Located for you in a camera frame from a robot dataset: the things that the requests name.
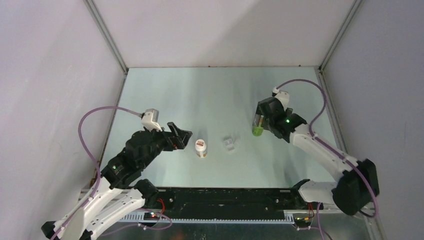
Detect aluminium corner post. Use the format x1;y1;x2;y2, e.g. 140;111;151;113
83;0;129;75
318;0;364;73

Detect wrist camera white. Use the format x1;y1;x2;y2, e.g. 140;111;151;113
141;108;163;132
271;87;290;110

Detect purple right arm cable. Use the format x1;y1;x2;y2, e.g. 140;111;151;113
276;78;379;240

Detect right aluminium corner post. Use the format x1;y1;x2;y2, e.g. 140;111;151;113
318;0;364;73

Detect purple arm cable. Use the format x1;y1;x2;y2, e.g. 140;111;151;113
276;78;379;240
49;105;173;240

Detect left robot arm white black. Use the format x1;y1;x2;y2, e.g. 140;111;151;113
41;122;193;240

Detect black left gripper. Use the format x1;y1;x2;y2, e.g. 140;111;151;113
140;121;192;169

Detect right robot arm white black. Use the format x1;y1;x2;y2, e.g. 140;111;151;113
252;96;380;216

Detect green pill bottle black label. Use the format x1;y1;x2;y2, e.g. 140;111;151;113
252;114;264;137

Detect white slotted cable duct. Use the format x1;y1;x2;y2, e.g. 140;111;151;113
115;211;296;225

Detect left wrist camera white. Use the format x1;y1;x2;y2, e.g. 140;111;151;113
141;108;163;132

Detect left aluminium corner post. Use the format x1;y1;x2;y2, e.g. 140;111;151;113
83;0;129;75

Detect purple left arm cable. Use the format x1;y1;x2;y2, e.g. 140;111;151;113
49;105;173;240

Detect white pill bottle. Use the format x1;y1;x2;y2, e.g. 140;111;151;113
194;139;207;158

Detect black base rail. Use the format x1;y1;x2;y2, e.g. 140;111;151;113
144;187;309;221

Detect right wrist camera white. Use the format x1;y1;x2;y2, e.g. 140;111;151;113
271;87;290;110

